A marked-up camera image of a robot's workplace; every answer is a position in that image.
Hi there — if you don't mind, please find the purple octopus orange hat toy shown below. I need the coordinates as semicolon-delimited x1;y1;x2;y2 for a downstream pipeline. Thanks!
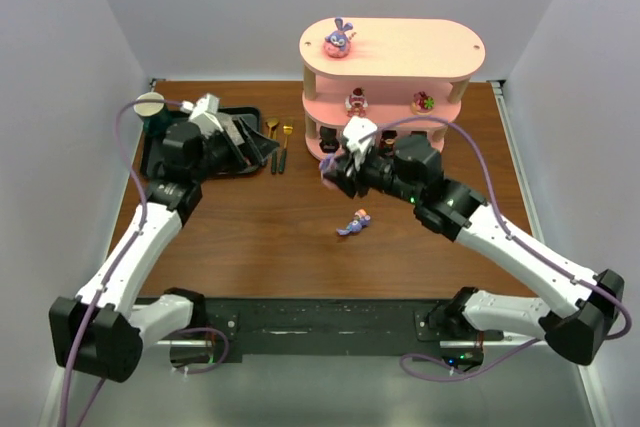
319;154;348;190

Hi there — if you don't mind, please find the black helmet figurine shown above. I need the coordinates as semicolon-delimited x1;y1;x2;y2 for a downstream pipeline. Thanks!
319;126;340;154

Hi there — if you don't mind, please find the purple bear toy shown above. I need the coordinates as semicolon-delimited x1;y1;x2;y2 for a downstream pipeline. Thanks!
336;209;371;236

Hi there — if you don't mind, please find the strawberry cake toy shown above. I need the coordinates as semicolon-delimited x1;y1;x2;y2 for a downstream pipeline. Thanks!
344;87;368;117

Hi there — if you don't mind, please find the pink donut toy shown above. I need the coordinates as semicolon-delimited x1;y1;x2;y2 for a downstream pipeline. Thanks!
410;91;436;116

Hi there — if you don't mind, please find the pink bunny toy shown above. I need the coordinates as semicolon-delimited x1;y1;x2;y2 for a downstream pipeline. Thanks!
323;17;355;58

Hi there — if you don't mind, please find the black-haired ninja figurine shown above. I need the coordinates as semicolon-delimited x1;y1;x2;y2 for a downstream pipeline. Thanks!
379;130;398;157

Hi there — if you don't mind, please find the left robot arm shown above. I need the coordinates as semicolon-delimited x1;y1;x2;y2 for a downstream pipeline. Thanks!
49;114;279;382

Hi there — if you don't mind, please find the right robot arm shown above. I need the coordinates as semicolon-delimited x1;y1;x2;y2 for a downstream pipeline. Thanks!
319;135;624;366

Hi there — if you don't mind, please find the pink three-tier shelf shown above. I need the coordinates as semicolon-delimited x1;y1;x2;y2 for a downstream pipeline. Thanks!
299;17;486;159

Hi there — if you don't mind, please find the grey deer plate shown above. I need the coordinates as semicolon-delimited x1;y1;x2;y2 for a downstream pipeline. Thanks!
218;113;245;153

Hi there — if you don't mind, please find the dark green cup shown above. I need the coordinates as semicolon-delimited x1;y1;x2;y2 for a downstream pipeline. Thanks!
133;92;173;137

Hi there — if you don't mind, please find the gold knife green handle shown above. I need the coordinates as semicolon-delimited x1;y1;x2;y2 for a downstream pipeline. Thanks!
270;150;278;175

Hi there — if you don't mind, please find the gold spoon green handle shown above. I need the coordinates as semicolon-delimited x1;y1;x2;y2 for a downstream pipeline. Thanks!
266;117;279;140

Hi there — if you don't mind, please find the gold fork green handle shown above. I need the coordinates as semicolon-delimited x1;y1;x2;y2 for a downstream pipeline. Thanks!
278;119;294;174

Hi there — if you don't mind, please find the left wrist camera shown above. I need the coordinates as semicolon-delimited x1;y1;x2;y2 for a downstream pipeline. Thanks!
179;93;222;138

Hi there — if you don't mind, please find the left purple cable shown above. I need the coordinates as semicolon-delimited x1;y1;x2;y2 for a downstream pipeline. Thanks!
57;99;231;427

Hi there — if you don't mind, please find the purple cable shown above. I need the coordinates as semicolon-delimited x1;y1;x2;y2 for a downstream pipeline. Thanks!
369;115;632;382
57;99;231;427

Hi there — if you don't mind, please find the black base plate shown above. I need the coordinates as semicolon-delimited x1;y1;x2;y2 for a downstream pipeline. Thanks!
205;297;503;363

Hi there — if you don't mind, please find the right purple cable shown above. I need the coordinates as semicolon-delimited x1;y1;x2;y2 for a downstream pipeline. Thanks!
369;115;632;382

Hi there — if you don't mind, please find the aluminium frame rail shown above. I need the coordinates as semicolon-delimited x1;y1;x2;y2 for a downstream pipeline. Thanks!
37;302;171;427

